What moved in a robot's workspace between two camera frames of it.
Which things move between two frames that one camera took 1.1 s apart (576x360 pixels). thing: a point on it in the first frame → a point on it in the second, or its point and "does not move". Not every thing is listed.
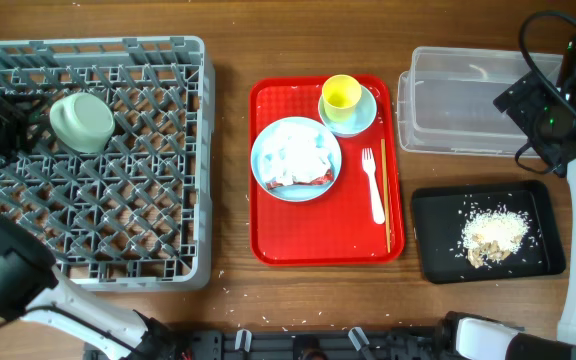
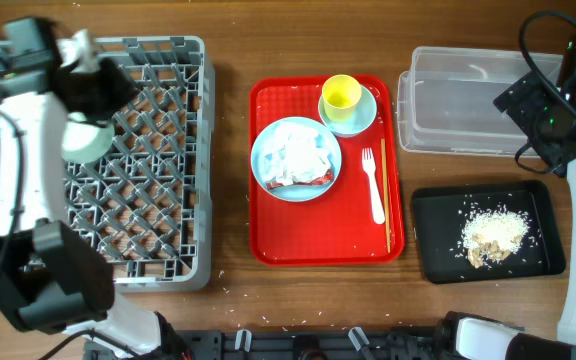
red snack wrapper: [325, 178] does not move
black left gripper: [18, 123] → [111, 93]
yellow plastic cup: [340, 95] does not move
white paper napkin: [295, 151] does not move
